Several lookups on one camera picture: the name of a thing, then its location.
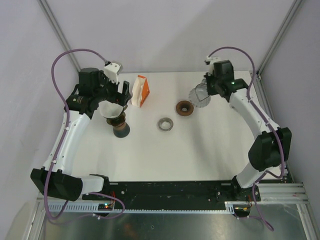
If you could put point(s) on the orange coffee filter box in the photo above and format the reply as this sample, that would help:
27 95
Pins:
140 91

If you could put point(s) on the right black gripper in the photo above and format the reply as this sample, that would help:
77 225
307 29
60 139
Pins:
211 91

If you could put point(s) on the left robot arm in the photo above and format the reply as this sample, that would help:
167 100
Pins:
54 179

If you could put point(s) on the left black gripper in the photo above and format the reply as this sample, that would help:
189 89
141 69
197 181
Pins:
117 97

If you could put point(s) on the clear glass dripper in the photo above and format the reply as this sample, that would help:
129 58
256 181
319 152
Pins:
199 96

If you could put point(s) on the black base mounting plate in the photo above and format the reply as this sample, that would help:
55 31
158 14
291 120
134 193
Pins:
176 194

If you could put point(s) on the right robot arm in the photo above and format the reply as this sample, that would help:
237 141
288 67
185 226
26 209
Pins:
272 143

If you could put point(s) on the grey slotted cable duct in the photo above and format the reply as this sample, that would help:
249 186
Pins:
107 207

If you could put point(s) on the white paper coffee filter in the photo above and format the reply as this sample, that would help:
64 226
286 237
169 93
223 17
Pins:
109 110

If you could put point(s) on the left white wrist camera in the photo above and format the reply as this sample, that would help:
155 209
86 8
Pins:
112 71

